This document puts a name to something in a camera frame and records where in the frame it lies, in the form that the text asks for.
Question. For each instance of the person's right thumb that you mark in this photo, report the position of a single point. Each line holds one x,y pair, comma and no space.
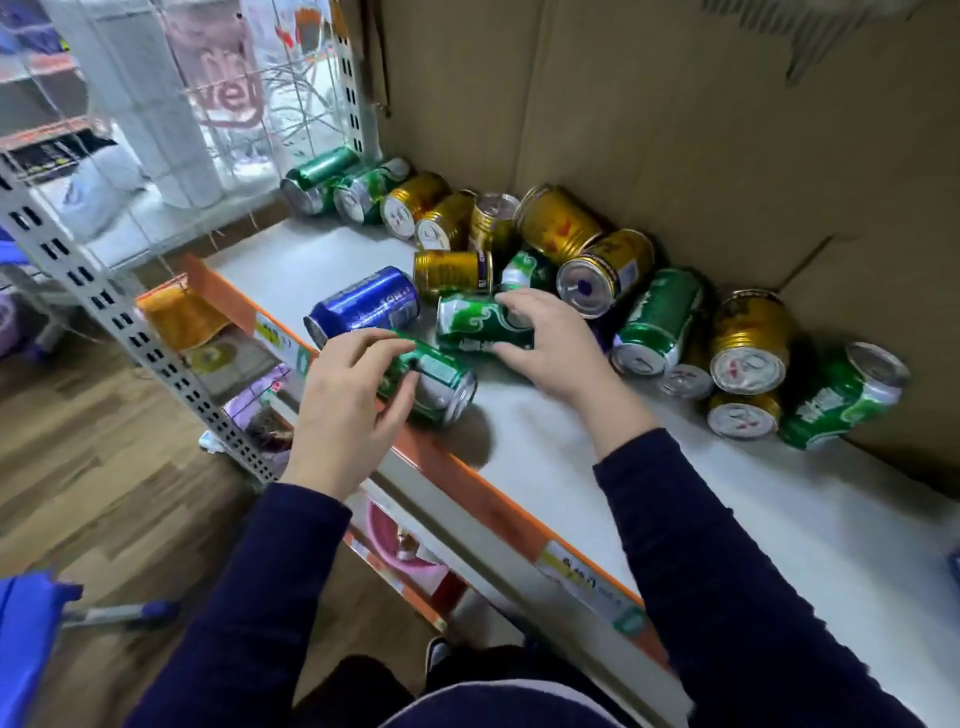
517,360

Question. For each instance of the white plastic bag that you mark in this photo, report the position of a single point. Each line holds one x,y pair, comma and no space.
101,191

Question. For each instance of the pile of green cans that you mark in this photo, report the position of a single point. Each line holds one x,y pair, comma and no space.
656,322

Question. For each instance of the person's left hand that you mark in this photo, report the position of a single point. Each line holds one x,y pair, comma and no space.
334,420

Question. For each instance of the person's left thumb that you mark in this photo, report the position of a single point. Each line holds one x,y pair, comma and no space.
401,397

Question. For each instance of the white tiled pillar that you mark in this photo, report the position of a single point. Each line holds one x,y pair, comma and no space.
142,97

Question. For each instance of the green beverage can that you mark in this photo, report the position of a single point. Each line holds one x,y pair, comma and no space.
476,322
442,382

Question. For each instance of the yellow green price label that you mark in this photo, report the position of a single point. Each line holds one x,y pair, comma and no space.
589,589

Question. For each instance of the blue beverage can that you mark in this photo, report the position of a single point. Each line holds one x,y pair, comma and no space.
367,304

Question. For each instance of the pink plastic bowl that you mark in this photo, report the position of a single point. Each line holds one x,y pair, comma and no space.
394,540

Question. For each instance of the brown cardboard backing sheet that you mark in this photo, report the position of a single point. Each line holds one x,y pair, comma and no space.
675,112

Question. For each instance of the pink round sign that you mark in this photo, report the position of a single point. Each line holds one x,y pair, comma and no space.
221,67

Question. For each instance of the white perforated shelf post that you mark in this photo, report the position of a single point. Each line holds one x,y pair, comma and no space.
352,82
112,300

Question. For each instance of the person's right hand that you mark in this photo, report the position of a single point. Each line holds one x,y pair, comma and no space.
574,352

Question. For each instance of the person's dark trousers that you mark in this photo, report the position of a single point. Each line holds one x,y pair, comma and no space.
487,694

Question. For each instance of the person's right forearm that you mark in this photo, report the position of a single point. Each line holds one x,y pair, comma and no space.
720,592

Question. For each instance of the person's left forearm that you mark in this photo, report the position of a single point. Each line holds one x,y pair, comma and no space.
255,600

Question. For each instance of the purple snack packet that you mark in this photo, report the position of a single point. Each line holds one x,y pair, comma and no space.
262,409

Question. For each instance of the person's black white shoe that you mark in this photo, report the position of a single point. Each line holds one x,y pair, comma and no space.
436,654

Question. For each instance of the clear packet with yellow disc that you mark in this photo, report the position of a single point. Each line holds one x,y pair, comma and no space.
225,360

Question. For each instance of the pile of gold cans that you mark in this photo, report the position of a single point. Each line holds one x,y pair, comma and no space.
559,221

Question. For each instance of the green white price label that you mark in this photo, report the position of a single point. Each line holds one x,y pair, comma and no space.
281,345

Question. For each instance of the orange snack packet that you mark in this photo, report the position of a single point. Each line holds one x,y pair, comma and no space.
180,311

